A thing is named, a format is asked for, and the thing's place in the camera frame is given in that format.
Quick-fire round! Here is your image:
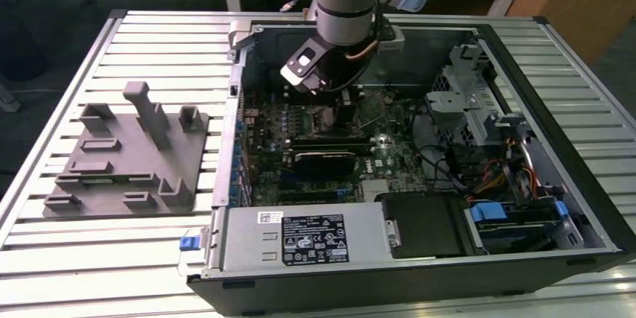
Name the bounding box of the CPU socket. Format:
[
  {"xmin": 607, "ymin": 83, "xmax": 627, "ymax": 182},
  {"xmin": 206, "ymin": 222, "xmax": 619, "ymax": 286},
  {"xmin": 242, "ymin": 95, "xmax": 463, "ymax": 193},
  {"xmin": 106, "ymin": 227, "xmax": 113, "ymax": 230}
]
[{"xmin": 306, "ymin": 104, "xmax": 367, "ymax": 137}]

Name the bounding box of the green motherboard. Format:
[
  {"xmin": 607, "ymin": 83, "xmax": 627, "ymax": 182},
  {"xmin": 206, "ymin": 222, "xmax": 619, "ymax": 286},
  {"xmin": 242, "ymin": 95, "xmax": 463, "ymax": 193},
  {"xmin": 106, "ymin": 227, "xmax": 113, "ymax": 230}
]
[{"xmin": 239, "ymin": 89, "xmax": 433, "ymax": 207}]

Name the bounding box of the silver drive cage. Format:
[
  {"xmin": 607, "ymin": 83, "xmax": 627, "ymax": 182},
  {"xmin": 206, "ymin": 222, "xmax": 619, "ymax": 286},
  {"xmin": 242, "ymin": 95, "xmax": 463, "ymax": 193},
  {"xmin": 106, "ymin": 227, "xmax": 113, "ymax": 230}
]
[{"xmin": 423, "ymin": 44, "xmax": 523, "ymax": 147}]

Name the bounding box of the black graphics card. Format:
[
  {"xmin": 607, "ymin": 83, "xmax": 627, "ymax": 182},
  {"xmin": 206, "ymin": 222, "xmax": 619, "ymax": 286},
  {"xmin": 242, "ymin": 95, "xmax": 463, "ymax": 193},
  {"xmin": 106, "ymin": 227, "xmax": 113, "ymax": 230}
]
[{"xmin": 291, "ymin": 151, "xmax": 357, "ymax": 177}]

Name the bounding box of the silver chipset heat sink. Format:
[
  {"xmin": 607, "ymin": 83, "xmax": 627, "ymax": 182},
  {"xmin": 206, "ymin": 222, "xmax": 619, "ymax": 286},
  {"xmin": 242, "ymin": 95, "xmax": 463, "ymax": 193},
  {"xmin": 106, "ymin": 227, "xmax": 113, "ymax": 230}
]
[{"xmin": 361, "ymin": 179, "xmax": 391, "ymax": 202}]

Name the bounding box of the black expansion slot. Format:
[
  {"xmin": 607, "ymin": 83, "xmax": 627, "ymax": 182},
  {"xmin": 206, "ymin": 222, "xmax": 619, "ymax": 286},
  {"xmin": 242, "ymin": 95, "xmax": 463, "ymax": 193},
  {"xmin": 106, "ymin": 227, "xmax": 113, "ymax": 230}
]
[{"xmin": 275, "ymin": 190, "xmax": 339, "ymax": 202}]

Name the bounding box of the blue disk carrier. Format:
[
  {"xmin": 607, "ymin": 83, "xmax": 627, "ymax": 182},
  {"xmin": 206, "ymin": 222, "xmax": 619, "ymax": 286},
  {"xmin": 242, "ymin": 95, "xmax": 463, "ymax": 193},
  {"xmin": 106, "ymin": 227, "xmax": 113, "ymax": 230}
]
[{"xmin": 469, "ymin": 202, "xmax": 509, "ymax": 225}]

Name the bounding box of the silver power supply unit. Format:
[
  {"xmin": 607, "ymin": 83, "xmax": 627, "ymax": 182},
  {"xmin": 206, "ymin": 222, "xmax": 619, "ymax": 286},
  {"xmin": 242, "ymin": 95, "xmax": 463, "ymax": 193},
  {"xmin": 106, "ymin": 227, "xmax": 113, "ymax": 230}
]
[{"xmin": 217, "ymin": 206, "xmax": 393, "ymax": 273}]

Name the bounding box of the grey parts rack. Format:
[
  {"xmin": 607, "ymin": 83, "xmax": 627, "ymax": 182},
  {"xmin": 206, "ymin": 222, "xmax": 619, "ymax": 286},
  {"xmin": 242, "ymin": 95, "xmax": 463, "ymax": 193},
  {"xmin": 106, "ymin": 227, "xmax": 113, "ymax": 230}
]
[{"xmin": 42, "ymin": 80, "xmax": 211, "ymax": 219}]

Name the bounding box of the wooden cabinet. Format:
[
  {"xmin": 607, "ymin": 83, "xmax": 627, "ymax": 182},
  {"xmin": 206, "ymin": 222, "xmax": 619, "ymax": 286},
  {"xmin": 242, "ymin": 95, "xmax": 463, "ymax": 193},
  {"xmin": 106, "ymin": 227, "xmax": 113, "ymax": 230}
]
[{"xmin": 505, "ymin": 0, "xmax": 636, "ymax": 69}]

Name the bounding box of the black PC case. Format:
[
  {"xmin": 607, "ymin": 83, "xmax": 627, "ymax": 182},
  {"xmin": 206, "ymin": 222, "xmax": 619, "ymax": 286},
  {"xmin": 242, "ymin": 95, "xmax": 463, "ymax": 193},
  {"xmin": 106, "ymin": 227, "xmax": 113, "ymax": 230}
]
[{"xmin": 175, "ymin": 19, "xmax": 636, "ymax": 317}]

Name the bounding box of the silver disk bay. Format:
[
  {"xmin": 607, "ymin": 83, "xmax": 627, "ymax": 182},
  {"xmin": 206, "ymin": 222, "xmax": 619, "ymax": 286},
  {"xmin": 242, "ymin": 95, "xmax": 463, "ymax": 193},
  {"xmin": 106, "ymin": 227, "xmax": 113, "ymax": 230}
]
[{"xmin": 463, "ymin": 198, "xmax": 590, "ymax": 255}]

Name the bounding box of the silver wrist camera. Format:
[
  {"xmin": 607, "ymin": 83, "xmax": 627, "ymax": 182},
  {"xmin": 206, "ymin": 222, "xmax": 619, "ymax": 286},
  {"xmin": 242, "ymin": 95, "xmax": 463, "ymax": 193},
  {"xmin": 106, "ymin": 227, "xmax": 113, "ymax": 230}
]
[{"xmin": 278, "ymin": 37, "xmax": 334, "ymax": 92}]

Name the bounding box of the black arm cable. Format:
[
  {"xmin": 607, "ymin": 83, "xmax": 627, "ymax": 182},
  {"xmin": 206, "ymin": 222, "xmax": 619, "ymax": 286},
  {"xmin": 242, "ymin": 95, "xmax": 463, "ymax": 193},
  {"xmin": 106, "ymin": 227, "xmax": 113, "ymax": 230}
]
[{"xmin": 369, "ymin": 0, "xmax": 433, "ymax": 42}]

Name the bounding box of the black internal cable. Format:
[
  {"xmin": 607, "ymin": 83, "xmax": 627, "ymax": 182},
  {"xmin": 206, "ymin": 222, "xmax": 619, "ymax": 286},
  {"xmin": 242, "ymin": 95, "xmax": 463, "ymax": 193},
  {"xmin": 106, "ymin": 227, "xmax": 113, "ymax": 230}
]
[{"xmin": 415, "ymin": 144, "xmax": 466, "ymax": 193}]

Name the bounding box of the red yellow wire bundle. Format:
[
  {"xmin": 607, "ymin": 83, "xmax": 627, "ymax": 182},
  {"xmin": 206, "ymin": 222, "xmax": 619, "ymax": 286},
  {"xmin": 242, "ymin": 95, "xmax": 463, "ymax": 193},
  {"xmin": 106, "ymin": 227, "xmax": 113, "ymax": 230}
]
[{"xmin": 463, "ymin": 159, "xmax": 541, "ymax": 200}]

